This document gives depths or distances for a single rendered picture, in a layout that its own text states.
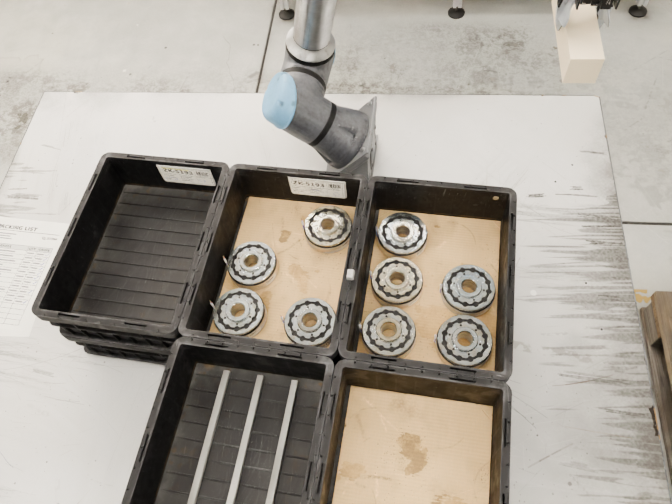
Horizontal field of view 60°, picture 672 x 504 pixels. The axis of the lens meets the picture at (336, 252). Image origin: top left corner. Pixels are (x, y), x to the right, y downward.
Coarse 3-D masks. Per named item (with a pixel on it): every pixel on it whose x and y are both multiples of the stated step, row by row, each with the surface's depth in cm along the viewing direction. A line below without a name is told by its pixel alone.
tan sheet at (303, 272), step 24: (264, 216) 130; (288, 216) 129; (240, 240) 127; (264, 240) 126; (288, 240) 126; (288, 264) 123; (312, 264) 123; (336, 264) 122; (264, 288) 121; (288, 288) 120; (312, 288) 120; (336, 288) 119; (240, 312) 118; (264, 336) 115
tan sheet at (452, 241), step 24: (384, 216) 127; (432, 216) 126; (432, 240) 123; (456, 240) 123; (480, 240) 122; (432, 264) 120; (456, 264) 120; (480, 264) 119; (432, 288) 118; (408, 312) 115; (432, 312) 115; (360, 336) 114; (432, 336) 112; (432, 360) 110
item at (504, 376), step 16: (384, 176) 120; (368, 192) 118; (496, 192) 116; (512, 192) 115; (368, 208) 116; (512, 208) 114; (512, 224) 112; (512, 240) 110; (512, 256) 108; (512, 272) 107; (352, 288) 108; (512, 288) 105; (352, 304) 106; (512, 304) 104; (512, 320) 102; (512, 336) 101; (352, 352) 102; (512, 352) 99; (416, 368) 99; (432, 368) 99; (448, 368) 99; (464, 368) 99; (512, 368) 98
